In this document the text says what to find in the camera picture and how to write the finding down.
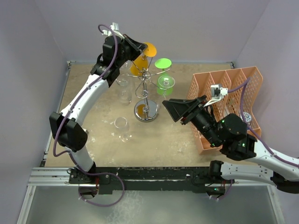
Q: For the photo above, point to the blue patterned round item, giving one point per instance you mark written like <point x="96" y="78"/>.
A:
<point x="247" y="116"/>

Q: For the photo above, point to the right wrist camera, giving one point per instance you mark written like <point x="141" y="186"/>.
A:
<point x="218" y="92"/>

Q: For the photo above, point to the green plastic wine glass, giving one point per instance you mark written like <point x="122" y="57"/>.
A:
<point x="165" y="82"/>

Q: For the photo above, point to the black base frame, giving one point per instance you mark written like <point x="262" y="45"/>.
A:
<point x="109" y="179"/>

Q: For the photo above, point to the orange plastic file organizer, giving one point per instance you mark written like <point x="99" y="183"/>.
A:
<point x="232" y="78"/>

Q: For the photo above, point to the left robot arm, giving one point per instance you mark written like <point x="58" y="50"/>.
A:
<point x="66" y="126"/>

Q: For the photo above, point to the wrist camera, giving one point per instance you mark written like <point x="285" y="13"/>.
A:
<point x="218" y="92"/>
<point x="114" y="29"/>

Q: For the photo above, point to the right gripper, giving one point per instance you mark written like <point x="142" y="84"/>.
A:
<point x="177" y="108"/>

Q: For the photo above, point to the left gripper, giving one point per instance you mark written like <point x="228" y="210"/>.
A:
<point x="136" y="47"/>

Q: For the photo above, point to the chrome wine glass rack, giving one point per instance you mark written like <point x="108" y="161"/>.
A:
<point x="146" y="110"/>

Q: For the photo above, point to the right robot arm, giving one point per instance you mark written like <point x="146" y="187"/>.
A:
<point x="230" y="134"/>

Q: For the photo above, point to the orange plastic wine glass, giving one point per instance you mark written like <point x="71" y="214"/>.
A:
<point x="141" y="62"/>

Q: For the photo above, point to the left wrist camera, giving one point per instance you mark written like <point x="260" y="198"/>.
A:
<point x="114" y="29"/>

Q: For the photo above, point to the clear wine glass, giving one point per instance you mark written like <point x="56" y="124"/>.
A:
<point x="127" y="65"/>
<point x="124" y="90"/>
<point x="122" y="126"/>

